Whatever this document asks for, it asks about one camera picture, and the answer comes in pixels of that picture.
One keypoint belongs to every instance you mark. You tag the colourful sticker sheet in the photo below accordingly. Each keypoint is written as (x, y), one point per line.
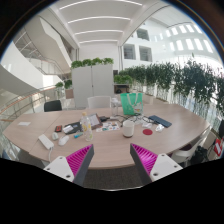
(108, 126)

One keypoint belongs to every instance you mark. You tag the blue marker pen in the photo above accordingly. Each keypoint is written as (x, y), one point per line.
(78, 135)

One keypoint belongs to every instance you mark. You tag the red round coaster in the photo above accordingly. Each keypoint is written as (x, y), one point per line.
(147, 132)

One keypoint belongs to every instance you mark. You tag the white paper note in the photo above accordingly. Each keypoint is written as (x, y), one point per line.
(24, 123)

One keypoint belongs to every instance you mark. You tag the green tote bag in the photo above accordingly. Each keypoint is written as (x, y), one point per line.
(132, 103)

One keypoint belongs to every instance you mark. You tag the white paper cup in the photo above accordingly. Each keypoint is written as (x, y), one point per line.
(128, 128)

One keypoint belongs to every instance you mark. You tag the tablet in brown case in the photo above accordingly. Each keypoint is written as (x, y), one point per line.
(95, 121)

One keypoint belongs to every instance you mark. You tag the white power strip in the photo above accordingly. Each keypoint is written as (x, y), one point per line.
(46, 142)

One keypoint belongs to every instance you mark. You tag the white computer mouse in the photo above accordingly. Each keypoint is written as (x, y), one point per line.
(63, 140)

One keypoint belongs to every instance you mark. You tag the clear plastic water bottle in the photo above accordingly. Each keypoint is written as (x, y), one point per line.
(86, 127)

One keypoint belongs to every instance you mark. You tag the row of green plants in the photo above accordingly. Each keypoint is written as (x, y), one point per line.
(190, 79)

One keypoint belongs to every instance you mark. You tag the white chair behind table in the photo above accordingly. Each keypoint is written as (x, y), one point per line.
(99, 102)

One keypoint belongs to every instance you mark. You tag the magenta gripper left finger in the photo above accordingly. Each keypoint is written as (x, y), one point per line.
(73, 167)

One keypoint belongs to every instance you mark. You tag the white cabinet with plants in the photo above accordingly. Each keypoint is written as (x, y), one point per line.
(89, 81)

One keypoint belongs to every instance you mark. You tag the clear drinking glass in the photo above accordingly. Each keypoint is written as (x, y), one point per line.
(114, 106)

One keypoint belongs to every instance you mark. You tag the black office chair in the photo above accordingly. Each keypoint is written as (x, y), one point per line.
(53, 106)

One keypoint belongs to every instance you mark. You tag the white chair at right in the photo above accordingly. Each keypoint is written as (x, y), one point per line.
(183, 156)

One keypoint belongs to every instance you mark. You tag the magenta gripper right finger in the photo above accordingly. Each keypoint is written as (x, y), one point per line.
(150, 166)

